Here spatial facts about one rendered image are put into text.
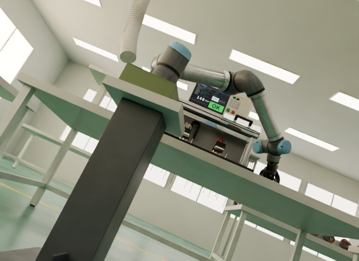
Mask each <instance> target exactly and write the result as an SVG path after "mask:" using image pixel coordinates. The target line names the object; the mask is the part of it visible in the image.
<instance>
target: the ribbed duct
mask: <svg viewBox="0 0 359 261"><path fill-rule="evenodd" d="M149 2H150V0H134V1H133V3H132V6H131V9H130V12H129V15H128V19H127V22H126V25H125V28H124V31H123V34H122V39H121V49H120V59H121V61H122V62H124V63H127V62H129V63H133V62H135V60H136V55H137V42H138V37H139V32H140V29H141V26H142V23H143V19H144V16H145V13H146V9H147V7H148V5H149Z"/></svg>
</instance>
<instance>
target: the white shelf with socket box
mask: <svg viewBox="0 0 359 261"><path fill-rule="evenodd" d="M88 68H89V69H90V71H91V73H92V75H93V77H94V78H95V80H96V82H97V85H99V86H100V88H99V89H98V91H97V93H96V95H95V97H94V98H93V100H92V103H95V104H97V105H100V104H101V102H102V100H103V98H104V97H105V95H106V93H107V90H106V88H105V86H104V85H103V83H102V81H103V80H104V78H105V76H106V75H107V74H108V75H110V76H113V77H115V78H119V77H120V76H118V75H116V74H114V73H111V72H109V71H106V70H104V69H102V68H100V67H97V66H95V65H92V64H90V65H89V67H88Z"/></svg>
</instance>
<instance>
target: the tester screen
mask: <svg viewBox="0 0 359 261"><path fill-rule="evenodd" d="M197 96H200V97H202V98H205V100H204V101H201V100H199V99H197ZM213 96H214V97H217V98H219V99H221V100H224V101H226V102H227V100H228V98H229V95H226V94H224V93H222V92H221V91H218V90H216V89H213V88H211V87H209V86H206V85H202V84H199V83H198V84H197V86H196V88H195V90H194V92H193V94H192V96H191V98H194V99H197V100H199V101H201V102H204V103H206V104H207V106H205V105H203V104H201V103H198V102H196V101H193V100H192V99H190V101H193V102H195V103H198V104H200V105H202V106H205V107H207V108H209V107H208V106H209V103H210V101H212V102H214V103H216V104H219V105H221V106H224V107H225V105H223V104H221V103H218V102H216V101H213V100H212V97H213ZM209 109H211V108H209ZM212 110H213V109H212ZM214 111H216V110H214ZM216 112H218V111H216ZM219 113H221V112H219Z"/></svg>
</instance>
